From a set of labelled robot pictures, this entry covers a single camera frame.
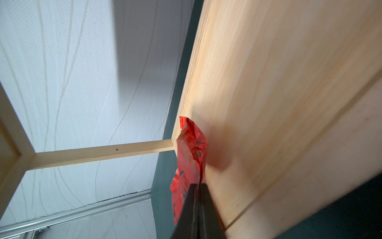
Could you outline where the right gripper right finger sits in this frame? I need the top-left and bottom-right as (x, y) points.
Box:
(198, 184), (226, 239)

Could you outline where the wooden two-tier shelf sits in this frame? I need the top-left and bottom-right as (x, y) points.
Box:
(1, 1), (382, 239)

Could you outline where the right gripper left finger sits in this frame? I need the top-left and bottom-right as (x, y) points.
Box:
(171, 184), (199, 239)

